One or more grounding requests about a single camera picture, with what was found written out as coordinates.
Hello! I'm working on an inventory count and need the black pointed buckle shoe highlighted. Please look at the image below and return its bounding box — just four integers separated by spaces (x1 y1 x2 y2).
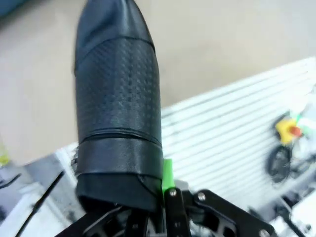
72 0 165 213

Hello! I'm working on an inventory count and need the black tripod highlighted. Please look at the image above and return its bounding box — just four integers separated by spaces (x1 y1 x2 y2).
16 169 65 237

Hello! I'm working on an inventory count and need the black coiled cable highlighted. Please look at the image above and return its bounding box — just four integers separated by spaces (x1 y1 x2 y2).
266 145 313 184

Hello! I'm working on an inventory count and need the yellow emergency stop box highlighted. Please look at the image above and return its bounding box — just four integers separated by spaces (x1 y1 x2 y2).
275 118 302 147

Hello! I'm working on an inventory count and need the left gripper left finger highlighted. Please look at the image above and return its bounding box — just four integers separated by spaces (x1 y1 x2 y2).
58 205 150 237

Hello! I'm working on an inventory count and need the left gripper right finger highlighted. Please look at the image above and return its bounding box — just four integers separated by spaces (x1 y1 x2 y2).
161 158 277 237

